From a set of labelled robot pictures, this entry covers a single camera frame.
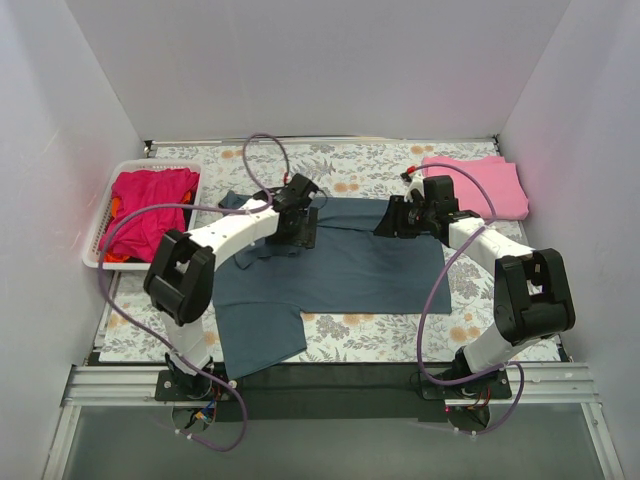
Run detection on blue-grey t-shirt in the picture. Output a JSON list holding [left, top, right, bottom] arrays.
[[213, 198, 452, 378]]

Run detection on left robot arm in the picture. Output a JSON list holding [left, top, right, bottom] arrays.
[[144, 174, 320, 400]]

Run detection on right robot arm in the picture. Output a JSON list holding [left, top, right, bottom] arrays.
[[374, 169, 575, 398]]

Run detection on floral table mat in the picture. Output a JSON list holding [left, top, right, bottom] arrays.
[[99, 142, 564, 364]]

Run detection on folded pink t-shirt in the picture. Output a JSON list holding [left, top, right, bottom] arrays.
[[420, 154, 531, 222]]

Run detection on magenta t-shirt in basket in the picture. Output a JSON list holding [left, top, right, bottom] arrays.
[[103, 168, 200, 263]]

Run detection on orange garment in basket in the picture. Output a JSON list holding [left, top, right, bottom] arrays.
[[99, 196, 131, 263]]

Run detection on white plastic basket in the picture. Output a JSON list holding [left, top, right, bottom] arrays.
[[82, 158, 205, 271]]

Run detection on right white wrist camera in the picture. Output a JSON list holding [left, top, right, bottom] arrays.
[[401, 166, 424, 202]]

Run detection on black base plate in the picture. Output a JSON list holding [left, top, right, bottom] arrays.
[[154, 362, 511, 424]]

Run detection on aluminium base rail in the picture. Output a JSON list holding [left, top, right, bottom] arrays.
[[62, 362, 624, 479]]

